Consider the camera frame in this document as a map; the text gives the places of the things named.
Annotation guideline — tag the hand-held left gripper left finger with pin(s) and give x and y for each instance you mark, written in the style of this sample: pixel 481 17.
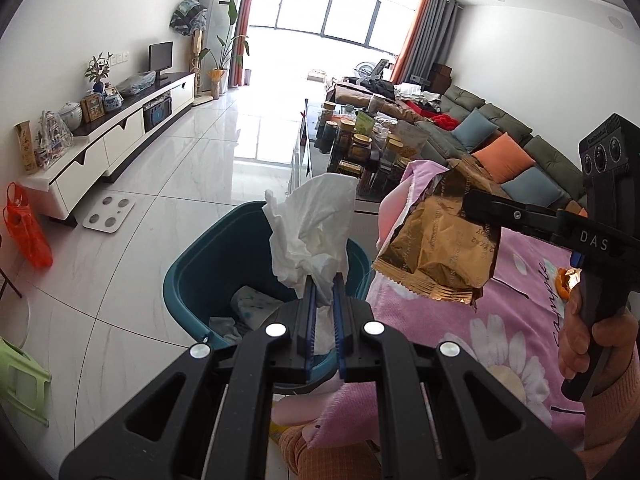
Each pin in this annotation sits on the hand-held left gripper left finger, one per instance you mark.
pixel 309 310

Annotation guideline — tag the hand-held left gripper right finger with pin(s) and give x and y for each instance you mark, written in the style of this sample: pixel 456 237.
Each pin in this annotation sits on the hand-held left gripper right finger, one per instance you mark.
pixel 340 310

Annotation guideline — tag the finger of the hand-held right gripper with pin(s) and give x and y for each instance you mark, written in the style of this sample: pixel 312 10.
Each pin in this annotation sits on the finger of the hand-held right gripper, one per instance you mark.
pixel 515 215

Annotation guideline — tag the white tissue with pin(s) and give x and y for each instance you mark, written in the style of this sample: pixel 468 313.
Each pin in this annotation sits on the white tissue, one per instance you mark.
pixel 310 225

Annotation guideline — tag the brown gold snack wrapper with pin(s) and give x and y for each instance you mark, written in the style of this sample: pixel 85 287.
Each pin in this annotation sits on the brown gold snack wrapper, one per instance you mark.
pixel 435 245

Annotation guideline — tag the teal plastic trash bin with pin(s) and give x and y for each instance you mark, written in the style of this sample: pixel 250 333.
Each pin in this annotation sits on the teal plastic trash bin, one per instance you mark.
pixel 185 280

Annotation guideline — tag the person's right forearm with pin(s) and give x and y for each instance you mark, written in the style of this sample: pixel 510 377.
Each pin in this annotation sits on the person's right forearm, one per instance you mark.
pixel 617 420

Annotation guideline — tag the person's right hand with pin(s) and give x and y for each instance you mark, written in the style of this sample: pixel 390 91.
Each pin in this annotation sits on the person's right hand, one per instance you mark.
pixel 575 340

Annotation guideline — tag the orange cushion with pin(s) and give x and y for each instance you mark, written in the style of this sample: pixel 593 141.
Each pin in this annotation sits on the orange cushion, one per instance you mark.
pixel 576 209
pixel 502 157

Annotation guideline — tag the blue cushion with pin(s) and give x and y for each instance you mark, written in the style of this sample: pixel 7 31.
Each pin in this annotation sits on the blue cushion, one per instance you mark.
pixel 475 130
pixel 532 185

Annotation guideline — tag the orange gold snack packet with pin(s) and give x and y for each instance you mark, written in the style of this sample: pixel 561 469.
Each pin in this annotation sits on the orange gold snack packet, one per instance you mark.
pixel 567 284

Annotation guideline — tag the crumpled white paper scrap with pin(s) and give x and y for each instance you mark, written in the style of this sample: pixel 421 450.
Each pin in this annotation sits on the crumpled white paper scrap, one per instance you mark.
pixel 227 330

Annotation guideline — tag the pink floral blanket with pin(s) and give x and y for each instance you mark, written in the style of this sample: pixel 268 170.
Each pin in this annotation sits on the pink floral blanket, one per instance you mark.
pixel 510 310

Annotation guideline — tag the grey sofa with cushions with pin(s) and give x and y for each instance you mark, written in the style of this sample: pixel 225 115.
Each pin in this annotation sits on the grey sofa with cushions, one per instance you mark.
pixel 500 115

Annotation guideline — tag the red cloth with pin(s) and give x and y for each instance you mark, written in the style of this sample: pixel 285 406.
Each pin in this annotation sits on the red cloth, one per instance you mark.
pixel 447 121

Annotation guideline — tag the person's coral knit garment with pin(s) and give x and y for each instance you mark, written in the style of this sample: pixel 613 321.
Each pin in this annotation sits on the person's coral knit garment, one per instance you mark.
pixel 305 455

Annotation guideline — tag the pile of clothes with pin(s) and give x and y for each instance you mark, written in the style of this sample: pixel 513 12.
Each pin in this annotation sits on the pile of clothes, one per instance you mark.
pixel 415 95

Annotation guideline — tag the brown wooden cabinet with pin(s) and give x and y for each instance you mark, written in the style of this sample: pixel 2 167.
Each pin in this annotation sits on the brown wooden cabinet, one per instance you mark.
pixel 442 76

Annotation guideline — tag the group of jars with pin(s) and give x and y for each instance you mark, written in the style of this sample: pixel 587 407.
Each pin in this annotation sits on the group of jars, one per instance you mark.
pixel 357 147

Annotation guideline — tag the green packet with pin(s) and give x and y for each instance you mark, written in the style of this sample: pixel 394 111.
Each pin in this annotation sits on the green packet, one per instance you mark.
pixel 364 122

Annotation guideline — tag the glass coffee table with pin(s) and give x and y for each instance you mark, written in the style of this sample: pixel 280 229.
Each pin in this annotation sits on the glass coffee table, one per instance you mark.
pixel 310 125

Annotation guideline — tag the orange grey curtain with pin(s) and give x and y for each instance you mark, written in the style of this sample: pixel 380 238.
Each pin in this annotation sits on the orange grey curtain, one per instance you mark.
pixel 425 35
pixel 245 20

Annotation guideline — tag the exercise machine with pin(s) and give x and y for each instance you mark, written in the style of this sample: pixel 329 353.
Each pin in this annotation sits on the exercise machine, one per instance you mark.
pixel 372 70

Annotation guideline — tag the white bathroom scale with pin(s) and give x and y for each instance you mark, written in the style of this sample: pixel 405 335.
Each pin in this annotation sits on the white bathroom scale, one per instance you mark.
pixel 107 212

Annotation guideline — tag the small white floor bin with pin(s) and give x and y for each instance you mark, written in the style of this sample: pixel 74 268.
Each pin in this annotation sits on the small white floor bin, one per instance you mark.
pixel 249 76

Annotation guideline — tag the tall leafy plant yellow pot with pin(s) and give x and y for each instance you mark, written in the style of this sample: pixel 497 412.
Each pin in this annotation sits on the tall leafy plant yellow pot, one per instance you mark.
pixel 216 80

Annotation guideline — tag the white black TV cabinet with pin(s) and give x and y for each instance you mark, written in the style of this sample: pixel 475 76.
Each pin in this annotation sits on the white black TV cabinet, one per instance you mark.
pixel 125 125

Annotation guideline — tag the clear plastic bag bundle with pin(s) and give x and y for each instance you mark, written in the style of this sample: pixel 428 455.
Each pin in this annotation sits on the clear plastic bag bundle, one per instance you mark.
pixel 136 83

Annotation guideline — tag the blue white porcelain jar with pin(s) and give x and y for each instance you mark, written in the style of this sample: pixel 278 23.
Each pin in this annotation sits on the blue white porcelain jar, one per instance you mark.
pixel 113 101

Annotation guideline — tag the orange plastic bag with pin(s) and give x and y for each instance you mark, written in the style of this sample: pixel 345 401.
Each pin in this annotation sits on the orange plastic bag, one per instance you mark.
pixel 30 235

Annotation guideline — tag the black monitor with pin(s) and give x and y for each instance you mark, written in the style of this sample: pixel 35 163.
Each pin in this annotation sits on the black monitor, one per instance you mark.
pixel 161 57

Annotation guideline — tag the large window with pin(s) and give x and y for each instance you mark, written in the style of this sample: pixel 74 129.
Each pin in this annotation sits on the large window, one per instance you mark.
pixel 310 5

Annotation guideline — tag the green plastic stool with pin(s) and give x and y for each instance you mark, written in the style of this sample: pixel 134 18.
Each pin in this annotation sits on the green plastic stool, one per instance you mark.
pixel 22 380

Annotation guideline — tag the framed picture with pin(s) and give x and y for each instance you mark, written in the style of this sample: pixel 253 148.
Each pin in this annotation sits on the framed picture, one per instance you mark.
pixel 92 108

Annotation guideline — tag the clear bag of small things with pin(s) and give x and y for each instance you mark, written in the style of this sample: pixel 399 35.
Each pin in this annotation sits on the clear bag of small things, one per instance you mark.
pixel 52 140

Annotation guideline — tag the white ceramic jar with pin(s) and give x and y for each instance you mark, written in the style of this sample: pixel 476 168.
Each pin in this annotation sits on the white ceramic jar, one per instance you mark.
pixel 70 116

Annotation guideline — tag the small plant in blue vase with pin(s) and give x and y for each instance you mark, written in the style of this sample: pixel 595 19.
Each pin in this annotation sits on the small plant in blue vase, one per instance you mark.
pixel 98 72

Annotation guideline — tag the standing fan with patterned cover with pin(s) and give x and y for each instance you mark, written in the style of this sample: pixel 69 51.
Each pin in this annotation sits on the standing fan with patterned cover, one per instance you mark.
pixel 187 15

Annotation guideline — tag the white standing air conditioner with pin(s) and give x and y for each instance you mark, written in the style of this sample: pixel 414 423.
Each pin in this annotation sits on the white standing air conditioner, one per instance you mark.
pixel 215 5

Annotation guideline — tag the tan printed box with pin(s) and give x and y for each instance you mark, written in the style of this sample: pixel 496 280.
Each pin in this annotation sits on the tan printed box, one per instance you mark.
pixel 25 147

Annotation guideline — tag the white wall sockets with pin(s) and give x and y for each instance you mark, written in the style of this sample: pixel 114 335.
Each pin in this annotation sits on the white wall sockets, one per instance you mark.
pixel 119 58

